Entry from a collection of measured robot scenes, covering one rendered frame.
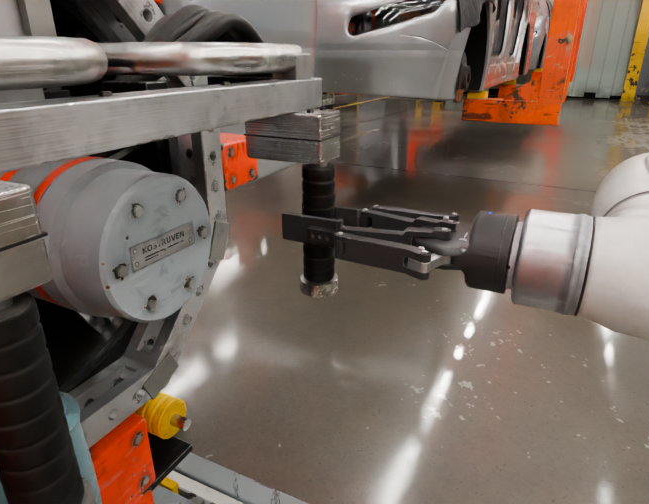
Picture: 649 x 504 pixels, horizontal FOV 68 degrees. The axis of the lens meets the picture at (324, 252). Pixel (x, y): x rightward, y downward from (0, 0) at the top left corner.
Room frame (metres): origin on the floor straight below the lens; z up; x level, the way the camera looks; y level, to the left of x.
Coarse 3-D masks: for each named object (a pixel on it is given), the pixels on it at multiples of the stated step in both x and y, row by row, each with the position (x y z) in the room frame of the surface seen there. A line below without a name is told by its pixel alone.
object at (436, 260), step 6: (420, 246) 0.41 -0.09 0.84; (408, 258) 0.40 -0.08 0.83; (432, 258) 0.40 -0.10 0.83; (438, 258) 0.40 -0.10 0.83; (444, 258) 0.40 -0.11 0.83; (450, 258) 0.40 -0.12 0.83; (408, 264) 0.40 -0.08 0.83; (414, 264) 0.39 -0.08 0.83; (420, 264) 0.39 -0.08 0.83; (426, 264) 0.38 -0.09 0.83; (432, 264) 0.39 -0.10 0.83; (438, 264) 0.40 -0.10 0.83; (420, 270) 0.39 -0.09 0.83; (426, 270) 0.38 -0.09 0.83
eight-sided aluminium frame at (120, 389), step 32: (96, 0) 0.58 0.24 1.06; (128, 0) 0.56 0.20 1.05; (128, 32) 0.61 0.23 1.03; (192, 160) 0.69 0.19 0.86; (224, 192) 0.68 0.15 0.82; (224, 224) 0.67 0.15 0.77; (160, 320) 0.60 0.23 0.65; (192, 320) 0.60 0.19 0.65; (128, 352) 0.56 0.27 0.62; (160, 352) 0.54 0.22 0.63; (96, 384) 0.49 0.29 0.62; (128, 384) 0.49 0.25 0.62; (160, 384) 0.53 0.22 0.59; (96, 416) 0.44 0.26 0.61; (128, 416) 0.48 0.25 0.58
